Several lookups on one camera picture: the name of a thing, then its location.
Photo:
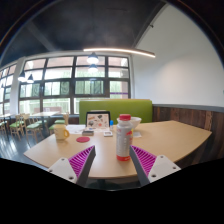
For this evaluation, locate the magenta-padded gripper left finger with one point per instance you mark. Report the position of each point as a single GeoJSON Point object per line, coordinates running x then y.
{"type": "Point", "coordinates": [63, 168]}

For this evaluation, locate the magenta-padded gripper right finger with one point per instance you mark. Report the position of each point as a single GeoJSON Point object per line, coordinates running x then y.
{"type": "Point", "coordinates": [161, 166]}

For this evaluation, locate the white red-capped drink bottle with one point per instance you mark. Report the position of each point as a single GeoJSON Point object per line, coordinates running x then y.
{"type": "Point", "coordinates": [124, 140]}

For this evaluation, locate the flat round red coaster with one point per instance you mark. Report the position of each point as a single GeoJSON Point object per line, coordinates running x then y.
{"type": "Point", "coordinates": [83, 139]}

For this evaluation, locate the cream ceramic mug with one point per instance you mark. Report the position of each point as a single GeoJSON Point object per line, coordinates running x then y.
{"type": "Point", "coordinates": [60, 132]}

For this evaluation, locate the small dark box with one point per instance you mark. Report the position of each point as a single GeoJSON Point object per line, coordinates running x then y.
{"type": "Point", "coordinates": [88, 132]}

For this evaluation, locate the group of green-seated wooden chairs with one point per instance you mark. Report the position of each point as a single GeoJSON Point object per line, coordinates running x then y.
{"type": "Point", "coordinates": [32, 126]}

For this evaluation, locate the small white card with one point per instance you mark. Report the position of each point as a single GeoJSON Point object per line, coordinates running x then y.
{"type": "Point", "coordinates": [108, 133]}

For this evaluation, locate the wooden dining table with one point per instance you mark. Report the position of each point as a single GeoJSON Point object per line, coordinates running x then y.
{"type": "Point", "coordinates": [45, 114]}

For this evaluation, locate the black-framed tablet with stickers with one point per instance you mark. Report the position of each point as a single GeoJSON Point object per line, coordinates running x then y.
{"type": "Point", "coordinates": [97, 120]}

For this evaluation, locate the green upholstered bench seat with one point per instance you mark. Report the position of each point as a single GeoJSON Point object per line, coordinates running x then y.
{"type": "Point", "coordinates": [133, 108]}

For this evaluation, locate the group of black pendant lamps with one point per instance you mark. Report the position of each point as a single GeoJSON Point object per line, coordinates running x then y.
{"type": "Point", "coordinates": [93, 59]}

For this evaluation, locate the long curved linear ceiling light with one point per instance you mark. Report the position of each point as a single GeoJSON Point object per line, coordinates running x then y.
{"type": "Point", "coordinates": [120, 50]}

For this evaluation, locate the black-framed window wall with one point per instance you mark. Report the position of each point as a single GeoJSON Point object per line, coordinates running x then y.
{"type": "Point", "coordinates": [60, 80]}

